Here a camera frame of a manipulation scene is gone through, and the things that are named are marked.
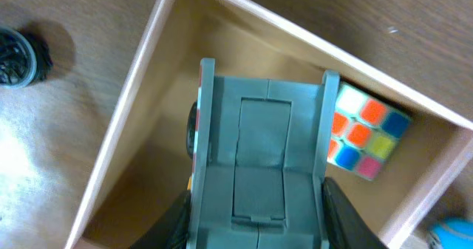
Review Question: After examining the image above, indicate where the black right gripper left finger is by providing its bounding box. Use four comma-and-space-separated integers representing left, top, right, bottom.
129, 190, 191, 249

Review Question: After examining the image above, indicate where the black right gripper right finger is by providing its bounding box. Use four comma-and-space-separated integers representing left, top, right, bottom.
322, 177, 387, 249

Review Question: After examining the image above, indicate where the beige cardboard box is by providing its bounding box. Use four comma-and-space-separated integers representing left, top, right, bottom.
67, 0, 472, 248

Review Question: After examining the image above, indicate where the colourful puzzle cube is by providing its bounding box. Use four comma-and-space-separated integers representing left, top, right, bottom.
327, 82, 411, 180

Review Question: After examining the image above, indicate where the yellow grey toy truck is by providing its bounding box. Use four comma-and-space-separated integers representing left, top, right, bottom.
187, 58, 340, 248

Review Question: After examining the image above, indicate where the blue ball toy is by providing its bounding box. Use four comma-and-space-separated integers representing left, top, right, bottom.
427, 219, 473, 249

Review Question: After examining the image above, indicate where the black round lid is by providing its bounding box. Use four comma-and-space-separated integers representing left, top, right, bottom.
1, 26, 53, 89

